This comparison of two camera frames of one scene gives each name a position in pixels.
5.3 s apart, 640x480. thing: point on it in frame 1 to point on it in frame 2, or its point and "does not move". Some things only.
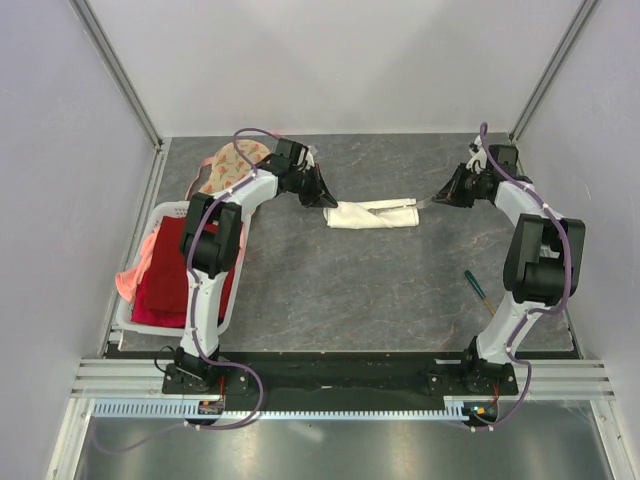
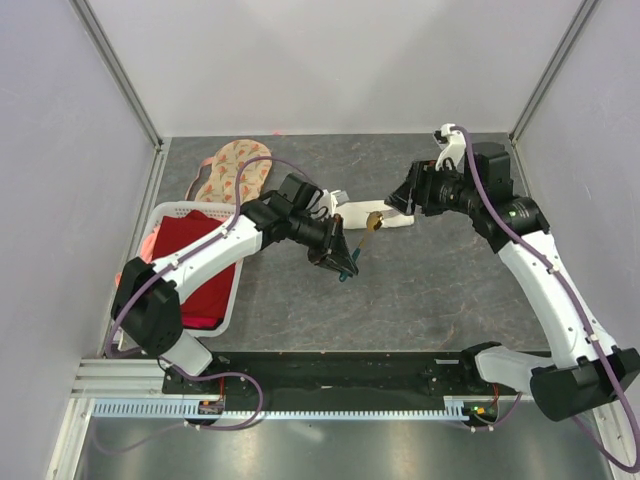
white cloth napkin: (380, 213) does not move
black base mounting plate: (399, 373) does not move
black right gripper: (450, 193) to (418, 189)
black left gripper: (319, 196) to (335, 251)
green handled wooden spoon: (477, 286) to (373, 221)
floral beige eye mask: (226, 168) does not move
